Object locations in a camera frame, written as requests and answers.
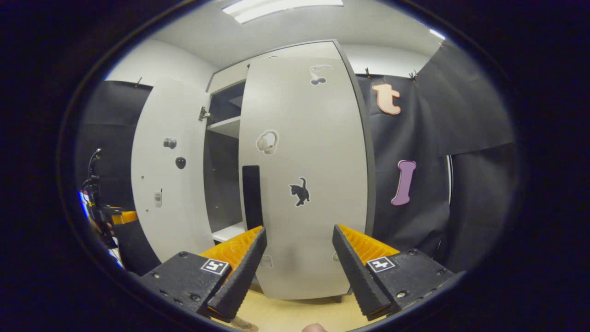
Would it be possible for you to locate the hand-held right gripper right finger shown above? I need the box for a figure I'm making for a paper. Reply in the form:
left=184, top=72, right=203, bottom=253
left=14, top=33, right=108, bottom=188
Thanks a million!
left=332, top=225, right=466, bottom=322

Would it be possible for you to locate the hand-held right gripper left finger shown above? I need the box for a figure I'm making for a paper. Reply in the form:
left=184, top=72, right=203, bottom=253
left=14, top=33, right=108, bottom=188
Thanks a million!
left=140, top=225, right=268, bottom=322

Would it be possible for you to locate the white cabinet door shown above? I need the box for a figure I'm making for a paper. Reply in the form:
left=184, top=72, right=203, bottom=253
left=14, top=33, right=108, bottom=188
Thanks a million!
left=130, top=76, right=217, bottom=263
left=237, top=55, right=369, bottom=300

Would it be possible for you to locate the white and grey cabinet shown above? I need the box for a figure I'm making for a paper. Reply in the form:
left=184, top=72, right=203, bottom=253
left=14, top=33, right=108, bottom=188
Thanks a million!
left=203, top=39, right=376, bottom=245

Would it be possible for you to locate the black backdrop cloth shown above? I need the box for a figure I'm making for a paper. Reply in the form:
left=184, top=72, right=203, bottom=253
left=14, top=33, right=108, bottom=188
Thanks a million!
left=76, top=39, right=517, bottom=277

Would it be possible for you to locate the large ceiling light panel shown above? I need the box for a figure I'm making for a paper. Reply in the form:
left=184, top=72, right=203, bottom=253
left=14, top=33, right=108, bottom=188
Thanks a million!
left=221, top=0, right=344, bottom=24

